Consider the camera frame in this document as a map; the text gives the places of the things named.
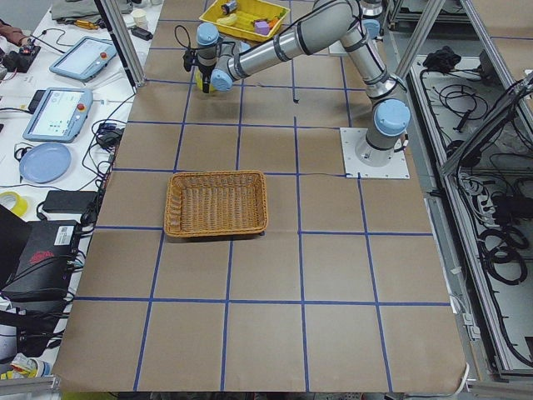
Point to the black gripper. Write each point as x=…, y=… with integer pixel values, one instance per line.
x=204, y=69

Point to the yellow clear tape roll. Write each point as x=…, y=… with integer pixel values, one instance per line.
x=197, y=80

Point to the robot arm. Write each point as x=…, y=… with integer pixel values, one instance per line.
x=222, y=62

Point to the spare yellow tape roll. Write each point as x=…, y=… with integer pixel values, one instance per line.
x=15, y=203

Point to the pale banana slice toy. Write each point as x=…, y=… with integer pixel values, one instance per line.
x=229, y=20

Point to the small black capped bottle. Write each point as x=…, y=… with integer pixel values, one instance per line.
x=229, y=7

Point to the purple foam cube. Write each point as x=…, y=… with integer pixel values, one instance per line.
x=262, y=28

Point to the yellow woven tray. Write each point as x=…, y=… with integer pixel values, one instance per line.
x=246, y=12

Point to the orange toy carrot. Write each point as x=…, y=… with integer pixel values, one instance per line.
x=272, y=22

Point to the teach pendant tablet far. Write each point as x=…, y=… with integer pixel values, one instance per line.
x=85, y=59

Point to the teach pendant tablet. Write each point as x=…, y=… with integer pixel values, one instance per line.
x=85, y=59
x=59, y=116

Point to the brown wicker basket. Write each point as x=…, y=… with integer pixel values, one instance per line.
x=211, y=204

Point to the teach pendant tablet near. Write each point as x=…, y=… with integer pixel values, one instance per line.
x=59, y=116

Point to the blue plate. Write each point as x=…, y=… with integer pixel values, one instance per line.
x=45, y=163

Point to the black power adapter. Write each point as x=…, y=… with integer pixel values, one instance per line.
x=69, y=202

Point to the black computer box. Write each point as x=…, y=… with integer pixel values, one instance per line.
x=37, y=258

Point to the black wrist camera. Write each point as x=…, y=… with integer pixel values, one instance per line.
x=189, y=59

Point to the aluminium frame post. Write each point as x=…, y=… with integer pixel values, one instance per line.
x=112, y=16

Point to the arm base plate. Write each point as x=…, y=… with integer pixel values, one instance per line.
x=365, y=162

